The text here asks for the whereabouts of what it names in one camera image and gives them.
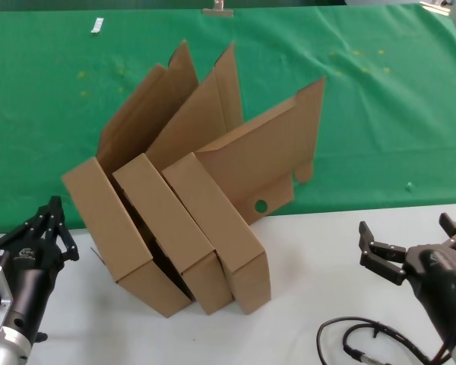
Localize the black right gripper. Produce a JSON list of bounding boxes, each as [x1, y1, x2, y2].
[[359, 212, 456, 343]]

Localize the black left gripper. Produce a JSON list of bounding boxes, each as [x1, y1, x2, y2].
[[0, 195, 80, 345]]

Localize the brown cardboard box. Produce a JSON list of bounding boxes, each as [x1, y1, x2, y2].
[[112, 40, 245, 316], [162, 75, 327, 316], [62, 39, 200, 319]]

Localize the green table cloth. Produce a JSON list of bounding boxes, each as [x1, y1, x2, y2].
[[0, 2, 456, 236]]

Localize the light wooden piece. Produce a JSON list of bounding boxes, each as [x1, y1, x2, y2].
[[419, 0, 454, 17]]

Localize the black cable with metal connector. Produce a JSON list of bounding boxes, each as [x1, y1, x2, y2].
[[341, 325, 434, 365]]

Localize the brown clip with metal handle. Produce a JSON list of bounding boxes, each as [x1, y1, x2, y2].
[[202, 0, 235, 18]]

